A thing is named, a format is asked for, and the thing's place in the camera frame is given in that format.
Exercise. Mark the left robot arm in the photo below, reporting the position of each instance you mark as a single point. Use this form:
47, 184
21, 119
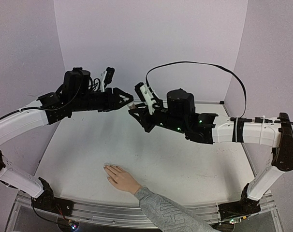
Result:
46, 110

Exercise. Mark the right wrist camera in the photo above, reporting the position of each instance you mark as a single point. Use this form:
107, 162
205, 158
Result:
148, 97

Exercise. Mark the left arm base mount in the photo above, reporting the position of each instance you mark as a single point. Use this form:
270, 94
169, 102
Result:
48, 202

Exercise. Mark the person's hand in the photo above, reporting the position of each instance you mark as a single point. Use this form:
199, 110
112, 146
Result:
121, 179

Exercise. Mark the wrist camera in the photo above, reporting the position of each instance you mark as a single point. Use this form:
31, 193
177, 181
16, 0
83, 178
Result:
148, 97
107, 76

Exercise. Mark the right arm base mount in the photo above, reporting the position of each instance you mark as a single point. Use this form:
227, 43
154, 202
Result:
238, 209

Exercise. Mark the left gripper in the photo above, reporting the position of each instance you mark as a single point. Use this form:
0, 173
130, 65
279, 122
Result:
110, 104

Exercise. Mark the grey sleeved forearm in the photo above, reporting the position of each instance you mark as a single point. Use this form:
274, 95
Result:
168, 215

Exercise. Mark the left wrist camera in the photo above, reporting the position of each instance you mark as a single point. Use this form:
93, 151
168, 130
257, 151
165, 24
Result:
107, 76

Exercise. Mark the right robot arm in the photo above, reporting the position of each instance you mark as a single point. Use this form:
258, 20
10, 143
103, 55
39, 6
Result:
277, 133

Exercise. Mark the green nail polish bottle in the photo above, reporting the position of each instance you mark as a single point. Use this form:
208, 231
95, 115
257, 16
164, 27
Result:
131, 105

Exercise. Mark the aluminium front rail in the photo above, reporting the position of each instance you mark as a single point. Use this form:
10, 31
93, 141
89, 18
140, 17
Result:
25, 218

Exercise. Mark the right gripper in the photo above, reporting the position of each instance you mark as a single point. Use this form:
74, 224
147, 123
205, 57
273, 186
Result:
149, 116

